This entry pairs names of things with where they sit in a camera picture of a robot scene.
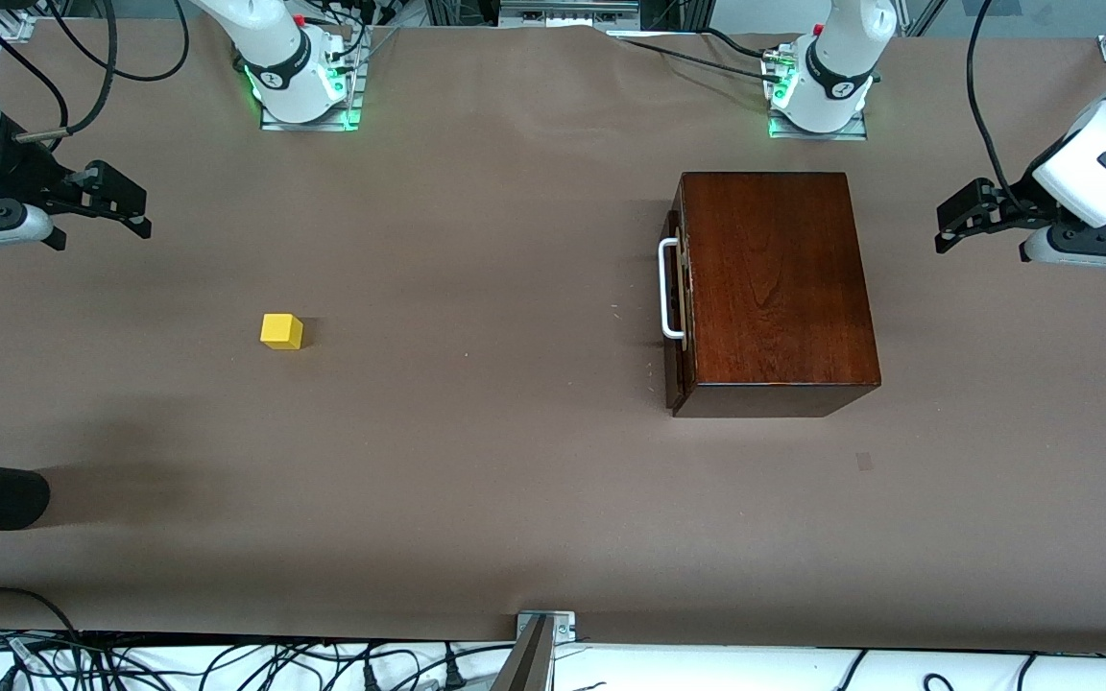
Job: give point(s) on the brown table cover sheet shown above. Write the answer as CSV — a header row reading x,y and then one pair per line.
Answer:
x,y
476,461

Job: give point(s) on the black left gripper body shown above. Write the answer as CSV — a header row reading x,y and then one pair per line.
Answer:
x,y
1015,202

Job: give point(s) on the grey aluminium beam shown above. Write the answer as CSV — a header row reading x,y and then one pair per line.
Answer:
x,y
526,662

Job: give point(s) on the silver equipment box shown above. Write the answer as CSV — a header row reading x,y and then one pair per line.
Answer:
x,y
567,11

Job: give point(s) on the small metal bracket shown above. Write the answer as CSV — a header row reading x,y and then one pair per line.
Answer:
x,y
561,626

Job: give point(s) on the dark brown wooden cabinet box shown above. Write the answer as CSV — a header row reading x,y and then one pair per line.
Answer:
x,y
783,288

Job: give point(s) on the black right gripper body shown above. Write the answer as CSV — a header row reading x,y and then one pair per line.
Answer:
x,y
23,174

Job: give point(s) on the yellow cube block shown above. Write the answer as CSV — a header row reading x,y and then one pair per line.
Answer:
x,y
280,332

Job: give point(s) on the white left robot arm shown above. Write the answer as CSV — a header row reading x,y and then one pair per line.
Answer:
x,y
841,58

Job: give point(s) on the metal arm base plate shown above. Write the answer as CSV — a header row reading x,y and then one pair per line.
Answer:
x,y
308,125
817,135

